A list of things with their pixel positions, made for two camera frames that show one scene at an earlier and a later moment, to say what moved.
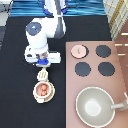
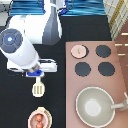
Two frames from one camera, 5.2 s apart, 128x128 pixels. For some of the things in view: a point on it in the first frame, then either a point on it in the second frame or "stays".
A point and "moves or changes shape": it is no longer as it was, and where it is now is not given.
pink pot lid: [78, 51] stays
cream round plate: [43, 92] -> [40, 118]
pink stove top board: [94, 64] stays
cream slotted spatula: [42, 75] moves or changes shape
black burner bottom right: [106, 69] stays
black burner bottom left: [82, 69] stays
